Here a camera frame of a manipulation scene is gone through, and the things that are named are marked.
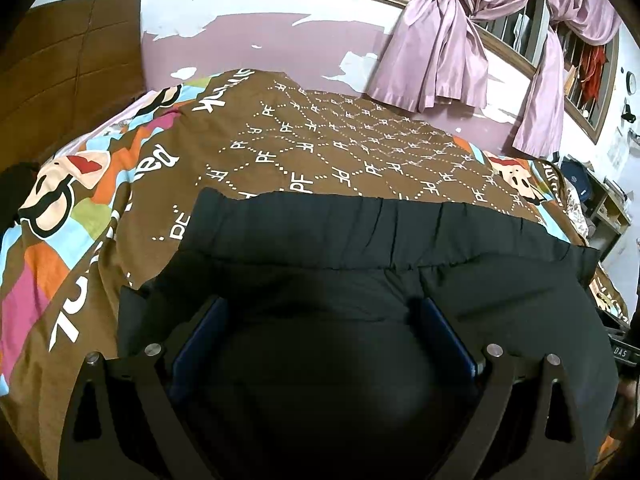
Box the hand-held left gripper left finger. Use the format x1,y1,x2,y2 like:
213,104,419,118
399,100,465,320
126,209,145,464
60,299,232,480

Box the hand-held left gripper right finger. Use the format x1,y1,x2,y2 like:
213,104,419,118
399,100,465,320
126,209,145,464
406,297,589,480

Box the black pants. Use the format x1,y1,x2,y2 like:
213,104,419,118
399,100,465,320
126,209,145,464
117,187,619,480

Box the wooden shelf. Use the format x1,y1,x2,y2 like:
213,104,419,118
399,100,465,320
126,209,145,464
584,169,634,262

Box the dark blue cap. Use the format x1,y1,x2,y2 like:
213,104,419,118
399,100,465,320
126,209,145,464
559,160,594,207

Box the brown printed bedsheet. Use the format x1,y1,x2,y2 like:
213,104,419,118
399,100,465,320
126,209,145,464
0,69,632,480

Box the red hanging cloth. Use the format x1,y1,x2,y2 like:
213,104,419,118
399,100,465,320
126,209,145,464
579,44,609,105

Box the pink curtain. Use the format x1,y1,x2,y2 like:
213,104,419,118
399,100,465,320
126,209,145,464
512,0,624,159
366,0,547,114

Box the wooden barred window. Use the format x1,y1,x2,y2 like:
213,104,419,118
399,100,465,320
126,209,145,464
355,0,622,146

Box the wooden headboard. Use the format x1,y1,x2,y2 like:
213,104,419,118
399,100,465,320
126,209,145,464
0,0,149,172

